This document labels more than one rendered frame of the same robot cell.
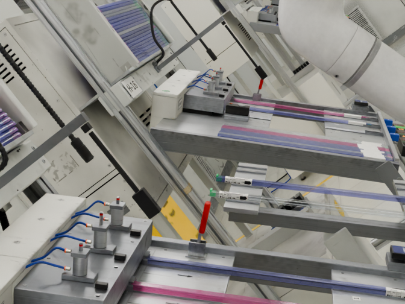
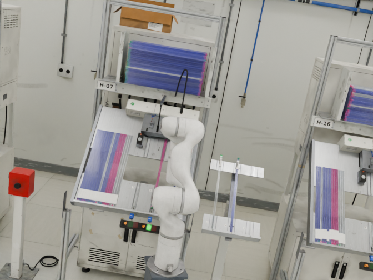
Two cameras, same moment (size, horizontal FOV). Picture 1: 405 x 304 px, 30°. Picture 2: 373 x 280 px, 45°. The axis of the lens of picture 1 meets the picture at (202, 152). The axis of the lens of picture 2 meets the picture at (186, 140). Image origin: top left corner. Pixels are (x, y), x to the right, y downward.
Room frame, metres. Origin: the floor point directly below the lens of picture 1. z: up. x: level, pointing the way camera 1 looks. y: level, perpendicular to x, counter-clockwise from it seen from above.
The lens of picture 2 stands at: (0.63, -2.53, 1.98)
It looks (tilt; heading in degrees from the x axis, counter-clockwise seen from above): 17 degrees down; 75
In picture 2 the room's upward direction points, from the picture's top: 10 degrees clockwise
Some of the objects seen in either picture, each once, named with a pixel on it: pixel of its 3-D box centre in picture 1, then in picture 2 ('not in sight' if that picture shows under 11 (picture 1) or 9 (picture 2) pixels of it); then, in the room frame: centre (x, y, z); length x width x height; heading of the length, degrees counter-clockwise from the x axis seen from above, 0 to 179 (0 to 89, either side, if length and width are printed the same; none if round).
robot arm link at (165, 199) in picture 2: not in sight; (168, 210); (1.11, -0.64, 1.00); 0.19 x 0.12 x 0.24; 172
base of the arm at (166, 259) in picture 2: not in sight; (168, 249); (1.14, -0.64, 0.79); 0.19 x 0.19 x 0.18
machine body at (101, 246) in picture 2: not in sight; (136, 221); (1.16, 0.50, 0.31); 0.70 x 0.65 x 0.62; 164
